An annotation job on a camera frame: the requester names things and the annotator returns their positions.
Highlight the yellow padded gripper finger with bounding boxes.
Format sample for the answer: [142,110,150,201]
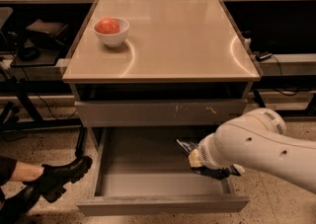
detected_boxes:
[188,149,202,168]

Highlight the blue chip bag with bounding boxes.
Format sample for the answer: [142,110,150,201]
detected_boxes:
[176,139,245,181]

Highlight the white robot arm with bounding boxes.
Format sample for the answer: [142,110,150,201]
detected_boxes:
[189,108,316,193]

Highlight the closed grey upper drawer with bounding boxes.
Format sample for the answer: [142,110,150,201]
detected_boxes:
[75,99,247,127]

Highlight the open grey middle drawer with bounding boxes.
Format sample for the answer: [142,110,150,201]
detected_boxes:
[78,126,249,216]

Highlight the grey drawer cabinet with counter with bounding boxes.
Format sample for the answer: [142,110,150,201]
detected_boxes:
[63,0,261,143]

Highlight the black table leg right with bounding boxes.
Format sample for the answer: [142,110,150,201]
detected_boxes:
[253,90,266,108]

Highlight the black table leg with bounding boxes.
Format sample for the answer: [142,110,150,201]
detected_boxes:
[253,90,266,108]
[75,126,87,157]

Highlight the black table leg left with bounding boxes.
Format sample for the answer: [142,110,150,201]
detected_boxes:
[75,126,87,157]

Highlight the small black device on ledge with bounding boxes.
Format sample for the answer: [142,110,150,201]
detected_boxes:
[254,51,272,62]

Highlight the white ceramic bowl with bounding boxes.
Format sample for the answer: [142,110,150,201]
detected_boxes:
[93,17,129,47]

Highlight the black chunky boot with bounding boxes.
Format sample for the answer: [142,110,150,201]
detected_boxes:
[0,186,40,224]
[25,156,93,203]

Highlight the red apple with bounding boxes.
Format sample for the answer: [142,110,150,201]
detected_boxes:
[95,18,119,35]

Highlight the person's bare leg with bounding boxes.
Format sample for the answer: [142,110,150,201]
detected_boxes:
[10,162,43,182]

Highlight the black headphones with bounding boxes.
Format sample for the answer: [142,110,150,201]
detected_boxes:
[17,44,40,61]

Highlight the dark box on shelf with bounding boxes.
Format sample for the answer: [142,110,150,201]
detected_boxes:
[26,19,68,49]

